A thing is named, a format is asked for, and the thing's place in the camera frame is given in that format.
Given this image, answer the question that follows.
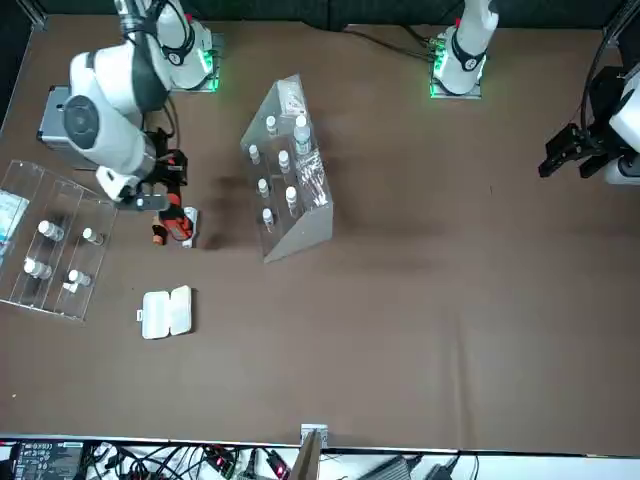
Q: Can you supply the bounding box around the thin black camera cable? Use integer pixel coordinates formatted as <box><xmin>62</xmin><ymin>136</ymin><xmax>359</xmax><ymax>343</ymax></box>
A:
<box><xmin>147</xmin><ymin>92</ymin><xmax>179</xmax><ymax>151</ymax></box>

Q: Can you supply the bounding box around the small clear packet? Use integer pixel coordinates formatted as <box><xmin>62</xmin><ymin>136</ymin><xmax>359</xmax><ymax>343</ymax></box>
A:
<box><xmin>278</xmin><ymin>79</ymin><xmax>307</xmax><ymax>115</ymax></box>

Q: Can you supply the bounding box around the black plug with red light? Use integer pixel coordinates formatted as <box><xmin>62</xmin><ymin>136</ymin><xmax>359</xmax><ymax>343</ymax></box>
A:
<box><xmin>267</xmin><ymin>449</ymin><xmax>291</xmax><ymax>480</ymax></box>
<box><xmin>204</xmin><ymin>447</ymin><xmax>234</xmax><ymax>474</ymax></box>

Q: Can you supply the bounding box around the large white-capped vial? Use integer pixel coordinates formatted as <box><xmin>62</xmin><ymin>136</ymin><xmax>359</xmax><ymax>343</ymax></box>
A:
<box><xmin>37</xmin><ymin>219</ymin><xmax>66</xmax><ymax>242</ymax></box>
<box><xmin>22</xmin><ymin>257</ymin><xmax>53</xmax><ymax>280</ymax></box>

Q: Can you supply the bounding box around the tall clear acrylic shelf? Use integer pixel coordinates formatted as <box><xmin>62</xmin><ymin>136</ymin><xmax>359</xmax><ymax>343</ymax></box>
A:
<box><xmin>239</xmin><ymin>73</ymin><xmax>335</xmax><ymax>265</ymax></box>

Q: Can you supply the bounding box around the open white pill box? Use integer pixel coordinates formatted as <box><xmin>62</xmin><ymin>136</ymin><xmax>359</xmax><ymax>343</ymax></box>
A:
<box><xmin>135</xmin><ymin>284</ymin><xmax>194</xmax><ymax>341</ymax></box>

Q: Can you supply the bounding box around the metal frame post with bracket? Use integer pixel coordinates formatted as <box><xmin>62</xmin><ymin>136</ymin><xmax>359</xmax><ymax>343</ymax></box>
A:
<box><xmin>292</xmin><ymin>423</ymin><xmax>330</xmax><ymax>480</ymax></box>

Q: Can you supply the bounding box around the white packet with teal print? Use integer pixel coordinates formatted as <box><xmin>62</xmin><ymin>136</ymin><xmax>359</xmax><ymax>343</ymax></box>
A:
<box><xmin>0</xmin><ymin>190</ymin><xmax>30</xmax><ymax>246</ymax></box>

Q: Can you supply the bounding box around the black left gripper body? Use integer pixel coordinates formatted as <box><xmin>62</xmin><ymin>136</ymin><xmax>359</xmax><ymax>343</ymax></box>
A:
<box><xmin>574</xmin><ymin>124</ymin><xmax>624</xmax><ymax>164</ymax></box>

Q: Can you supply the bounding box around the orange and black barcode scanner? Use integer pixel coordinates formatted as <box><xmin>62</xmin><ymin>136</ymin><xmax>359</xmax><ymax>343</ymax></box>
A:
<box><xmin>159</xmin><ymin>148</ymin><xmax>197</xmax><ymax>241</ymax></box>

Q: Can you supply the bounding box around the clear bottle with green label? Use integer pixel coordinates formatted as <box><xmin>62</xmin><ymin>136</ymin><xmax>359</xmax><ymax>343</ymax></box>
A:
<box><xmin>292</xmin><ymin>114</ymin><xmax>311</xmax><ymax>157</ymax></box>

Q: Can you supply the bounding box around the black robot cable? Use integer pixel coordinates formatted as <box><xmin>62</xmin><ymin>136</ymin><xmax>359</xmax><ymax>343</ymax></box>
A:
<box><xmin>581</xmin><ymin>27</ymin><xmax>621</xmax><ymax>132</ymax></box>
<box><xmin>343</xmin><ymin>27</ymin><xmax>436</xmax><ymax>57</ymax></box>

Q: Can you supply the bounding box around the grey power adapter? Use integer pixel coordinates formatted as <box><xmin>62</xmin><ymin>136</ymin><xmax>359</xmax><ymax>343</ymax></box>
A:
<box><xmin>364</xmin><ymin>455</ymin><xmax>424</xmax><ymax>480</ymax></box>

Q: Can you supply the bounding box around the white medicine bottle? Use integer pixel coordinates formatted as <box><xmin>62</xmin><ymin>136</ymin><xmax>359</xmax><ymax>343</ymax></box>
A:
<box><xmin>181</xmin><ymin>206</ymin><xmax>202</xmax><ymax>250</ymax></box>

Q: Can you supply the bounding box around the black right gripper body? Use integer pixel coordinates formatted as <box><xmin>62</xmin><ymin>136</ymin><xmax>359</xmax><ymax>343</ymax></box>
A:
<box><xmin>139</xmin><ymin>144</ymin><xmax>174</xmax><ymax>197</ymax></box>

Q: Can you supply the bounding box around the black labelled power adapter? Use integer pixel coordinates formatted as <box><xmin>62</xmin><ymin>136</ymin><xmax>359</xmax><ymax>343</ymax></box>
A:
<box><xmin>8</xmin><ymin>438</ymin><xmax>85</xmax><ymax>480</ymax></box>

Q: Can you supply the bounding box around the aluminium frame strut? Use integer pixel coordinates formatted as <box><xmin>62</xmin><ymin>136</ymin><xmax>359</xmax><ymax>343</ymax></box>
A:
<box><xmin>602</xmin><ymin>0</ymin><xmax>640</xmax><ymax>49</ymax></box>
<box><xmin>19</xmin><ymin>0</ymin><xmax>49</xmax><ymax>24</ymax></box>

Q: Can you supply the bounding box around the clear bag of cotton swabs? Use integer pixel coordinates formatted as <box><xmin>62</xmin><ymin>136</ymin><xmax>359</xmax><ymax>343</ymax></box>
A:
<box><xmin>294</xmin><ymin>149</ymin><xmax>331</xmax><ymax>209</ymax></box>

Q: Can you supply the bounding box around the low clear acrylic shelf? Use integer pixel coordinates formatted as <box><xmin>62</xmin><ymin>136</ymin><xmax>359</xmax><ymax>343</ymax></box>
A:
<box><xmin>0</xmin><ymin>158</ymin><xmax>120</xmax><ymax>322</ymax></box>

